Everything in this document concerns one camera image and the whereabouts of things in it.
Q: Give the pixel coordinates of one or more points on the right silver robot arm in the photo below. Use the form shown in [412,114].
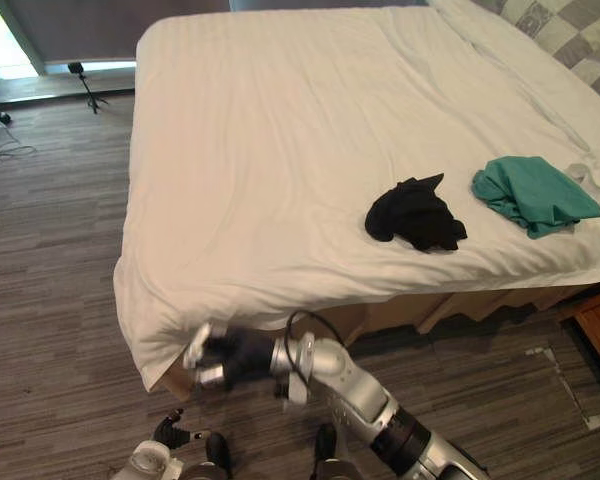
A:
[360,390]

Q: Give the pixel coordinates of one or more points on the checkered grey headboard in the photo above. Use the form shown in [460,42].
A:
[575,35]

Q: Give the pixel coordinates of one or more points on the wooden bed frame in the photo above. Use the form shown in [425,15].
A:
[405,312]

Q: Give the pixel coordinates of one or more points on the left dark robot foot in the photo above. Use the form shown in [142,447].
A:
[218,447]

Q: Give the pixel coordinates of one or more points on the right dark robot foot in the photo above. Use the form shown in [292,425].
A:
[326,442]

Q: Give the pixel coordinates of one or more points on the black cloth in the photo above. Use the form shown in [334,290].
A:
[415,215]

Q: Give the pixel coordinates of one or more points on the grey curtain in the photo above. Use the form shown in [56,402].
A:
[80,27]

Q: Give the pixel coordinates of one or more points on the white duvet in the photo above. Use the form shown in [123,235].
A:
[300,165]

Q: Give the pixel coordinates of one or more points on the dark robot foot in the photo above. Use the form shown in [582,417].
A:
[218,447]
[326,442]

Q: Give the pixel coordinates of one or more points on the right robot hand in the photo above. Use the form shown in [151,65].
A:
[240,357]

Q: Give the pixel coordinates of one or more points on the wooden nightstand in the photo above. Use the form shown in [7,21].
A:
[597,315]

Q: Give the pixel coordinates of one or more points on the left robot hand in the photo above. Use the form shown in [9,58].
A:
[170,431]

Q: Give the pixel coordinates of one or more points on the black tripod with camera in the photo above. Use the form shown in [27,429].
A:
[86,87]

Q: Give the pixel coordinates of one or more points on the green cloth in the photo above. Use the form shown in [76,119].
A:
[535,195]

